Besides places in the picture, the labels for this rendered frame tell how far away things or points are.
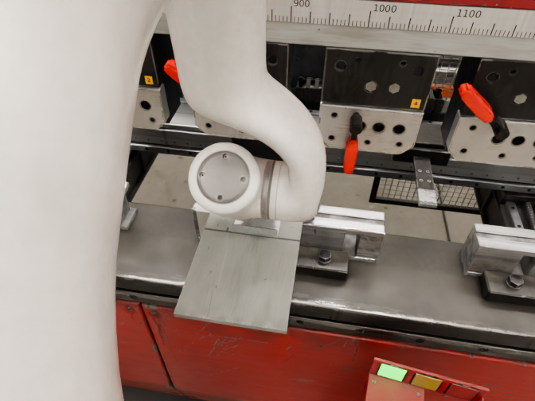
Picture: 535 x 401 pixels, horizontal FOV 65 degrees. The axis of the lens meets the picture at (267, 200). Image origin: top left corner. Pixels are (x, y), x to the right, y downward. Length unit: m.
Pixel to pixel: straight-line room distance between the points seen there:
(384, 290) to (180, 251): 0.43
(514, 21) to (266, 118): 0.34
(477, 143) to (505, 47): 0.15
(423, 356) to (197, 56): 0.79
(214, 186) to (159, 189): 1.92
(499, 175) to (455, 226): 1.22
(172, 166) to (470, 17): 2.10
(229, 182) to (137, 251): 0.51
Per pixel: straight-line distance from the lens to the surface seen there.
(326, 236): 0.87
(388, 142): 0.69
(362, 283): 0.89
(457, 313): 0.91
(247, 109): 0.42
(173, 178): 2.45
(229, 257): 0.75
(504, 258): 0.94
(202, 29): 0.38
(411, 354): 0.99
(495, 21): 0.62
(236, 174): 0.48
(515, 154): 0.74
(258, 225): 0.80
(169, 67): 0.63
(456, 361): 1.02
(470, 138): 0.70
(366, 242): 0.87
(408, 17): 0.60
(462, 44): 0.63
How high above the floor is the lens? 1.60
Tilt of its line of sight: 45 degrees down
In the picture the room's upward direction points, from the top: straight up
